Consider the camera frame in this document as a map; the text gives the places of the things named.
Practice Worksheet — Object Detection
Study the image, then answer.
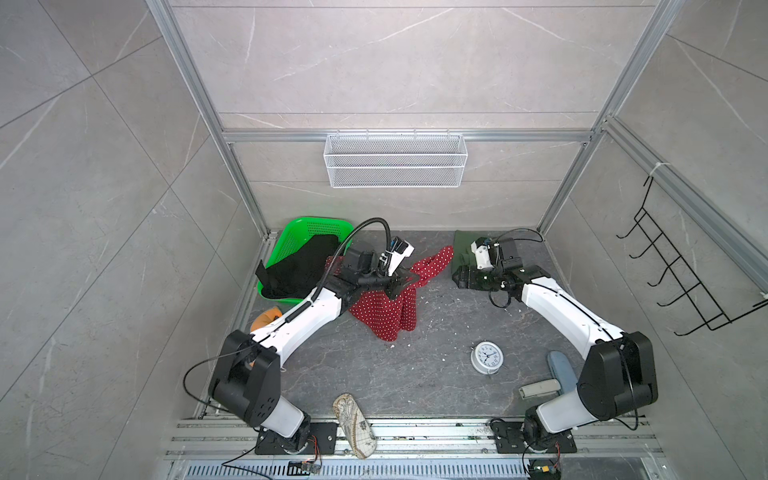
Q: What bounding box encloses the green skirt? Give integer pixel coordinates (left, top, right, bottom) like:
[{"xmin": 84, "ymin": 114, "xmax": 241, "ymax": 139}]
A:
[{"xmin": 451, "ymin": 230, "xmax": 518, "ymax": 280}]

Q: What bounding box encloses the red polka dot skirt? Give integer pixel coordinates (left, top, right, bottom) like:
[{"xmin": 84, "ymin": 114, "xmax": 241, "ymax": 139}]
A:
[{"xmin": 339, "ymin": 246, "xmax": 454, "ymax": 342}]

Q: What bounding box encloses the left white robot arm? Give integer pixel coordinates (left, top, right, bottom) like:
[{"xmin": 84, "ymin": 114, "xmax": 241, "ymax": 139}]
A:
[{"xmin": 208, "ymin": 237, "xmax": 416, "ymax": 452}]

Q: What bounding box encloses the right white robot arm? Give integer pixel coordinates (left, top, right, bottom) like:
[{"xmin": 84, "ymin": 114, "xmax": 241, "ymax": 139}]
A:
[{"xmin": 451, "ymin": 231, "xmax": 659, "ymax": 452}]

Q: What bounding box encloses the black skirt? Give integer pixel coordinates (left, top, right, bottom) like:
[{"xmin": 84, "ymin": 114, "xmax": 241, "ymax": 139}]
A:
[{"xmin": 255, "ymin": 234, "xmax": 340, "ymax": 300}]

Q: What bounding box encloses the green plastic basket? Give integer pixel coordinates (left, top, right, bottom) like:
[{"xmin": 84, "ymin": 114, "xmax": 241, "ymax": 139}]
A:
[{"xmin": 257, "ymin": 217, "xmax": 353, "ymax": 305}]

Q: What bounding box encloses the white round clock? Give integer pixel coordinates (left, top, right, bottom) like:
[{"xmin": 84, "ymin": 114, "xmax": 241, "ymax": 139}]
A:
[{"xmin": 470, "ymin": 341, "xmax": 504, "ymax": 375}]

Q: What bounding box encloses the orange plush toy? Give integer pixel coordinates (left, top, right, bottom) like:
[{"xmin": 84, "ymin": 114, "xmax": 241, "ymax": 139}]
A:
[{"xmin": 250, "ymin": 307, "xmax": 283, "ymax": 332}]

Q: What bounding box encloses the blue grey insole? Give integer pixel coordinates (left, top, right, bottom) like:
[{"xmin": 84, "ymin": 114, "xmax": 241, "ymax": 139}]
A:
[{"xmin": 546, "ymin": 351, "xmax": 578, "ymax": 395}]

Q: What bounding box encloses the beige small remote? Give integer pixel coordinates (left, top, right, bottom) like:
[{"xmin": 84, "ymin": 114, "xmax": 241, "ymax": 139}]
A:
[{"xmin": 519, "ymin": 378, "xmax": 561, "ymax": 400}]

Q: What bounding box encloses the patterned beige shoe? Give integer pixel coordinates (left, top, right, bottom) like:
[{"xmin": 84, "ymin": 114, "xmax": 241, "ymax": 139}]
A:
[{"xmin": 333, "ymin": 393, "xmax": 378, "ymax": 459}]

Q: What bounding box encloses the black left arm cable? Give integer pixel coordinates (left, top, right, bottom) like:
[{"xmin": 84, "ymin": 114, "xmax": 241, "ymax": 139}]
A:
[{"xmin": 299, "ymin": 217, "xmax": 392, "ymax": 313}]

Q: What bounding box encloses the white wire mesh basket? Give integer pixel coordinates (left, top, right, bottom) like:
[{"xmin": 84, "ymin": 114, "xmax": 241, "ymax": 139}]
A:
[{"xmin": 323, "ymin": 133, "xmax": 468, "ymax": 189}]

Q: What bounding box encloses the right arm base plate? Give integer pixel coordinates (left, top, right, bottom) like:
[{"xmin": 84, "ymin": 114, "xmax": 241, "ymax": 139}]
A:
[{"xmin": 488, "ymin": 418, "xmax": 577, "ymax": 454}]

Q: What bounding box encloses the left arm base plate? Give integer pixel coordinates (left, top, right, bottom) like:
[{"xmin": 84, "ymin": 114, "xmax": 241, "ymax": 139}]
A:
[{"xmin": 254, "ymin": 422, "xmax": 339, "ymax": 456}]

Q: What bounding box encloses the black wall hook rack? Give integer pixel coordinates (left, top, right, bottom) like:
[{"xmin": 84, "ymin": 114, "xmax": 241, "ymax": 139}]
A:
[{"xmin": 616, "ymin": 175, "xmax": 767, "ymax": 338}]

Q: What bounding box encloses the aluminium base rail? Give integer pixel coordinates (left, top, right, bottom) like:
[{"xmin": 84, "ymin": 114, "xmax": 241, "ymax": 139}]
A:
[{"xmin": 161, "ymin": 416, "xmax": 675, "ymax": 479}]

